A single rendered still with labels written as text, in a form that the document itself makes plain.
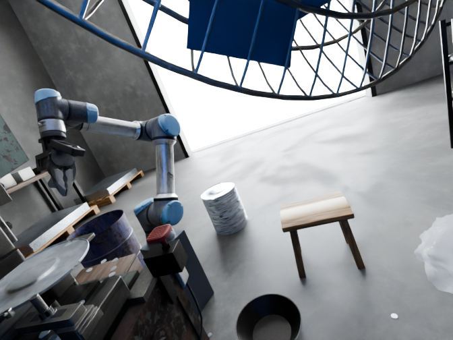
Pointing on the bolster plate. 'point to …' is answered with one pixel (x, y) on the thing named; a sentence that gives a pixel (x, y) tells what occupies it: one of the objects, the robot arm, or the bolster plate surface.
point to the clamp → (61, 320)
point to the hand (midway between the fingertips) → (65, 191)
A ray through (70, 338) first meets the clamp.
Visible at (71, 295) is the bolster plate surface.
